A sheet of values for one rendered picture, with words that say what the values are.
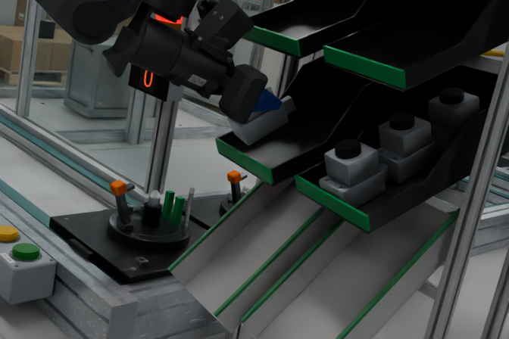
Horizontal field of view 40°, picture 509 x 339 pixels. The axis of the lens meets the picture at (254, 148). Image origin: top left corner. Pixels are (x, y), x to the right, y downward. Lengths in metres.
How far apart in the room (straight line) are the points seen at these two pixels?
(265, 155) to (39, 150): 0.87
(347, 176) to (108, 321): 0.42
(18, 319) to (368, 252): 0.55
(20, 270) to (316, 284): 0.43
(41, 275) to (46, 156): 0.61
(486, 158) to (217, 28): 0.34
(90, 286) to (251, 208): 0.26
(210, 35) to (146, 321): 0.45
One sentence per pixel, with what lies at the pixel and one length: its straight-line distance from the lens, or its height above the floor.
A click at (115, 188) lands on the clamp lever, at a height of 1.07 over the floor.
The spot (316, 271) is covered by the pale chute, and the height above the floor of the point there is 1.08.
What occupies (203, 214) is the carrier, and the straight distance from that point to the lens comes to 1.36.
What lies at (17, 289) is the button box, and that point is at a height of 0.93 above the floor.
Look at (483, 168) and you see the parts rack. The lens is 0.84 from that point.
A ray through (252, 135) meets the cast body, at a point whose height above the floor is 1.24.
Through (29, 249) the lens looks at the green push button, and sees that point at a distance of 1.12.
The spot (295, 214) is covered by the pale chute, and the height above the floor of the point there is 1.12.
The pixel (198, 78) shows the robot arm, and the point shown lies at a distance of 0.83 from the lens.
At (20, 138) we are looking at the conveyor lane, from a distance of 1.80.
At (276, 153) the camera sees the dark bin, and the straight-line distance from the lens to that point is 0.94.
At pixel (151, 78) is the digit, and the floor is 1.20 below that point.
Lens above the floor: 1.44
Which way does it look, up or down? 14 degrees down
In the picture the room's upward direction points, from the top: 11 degrees clockwise
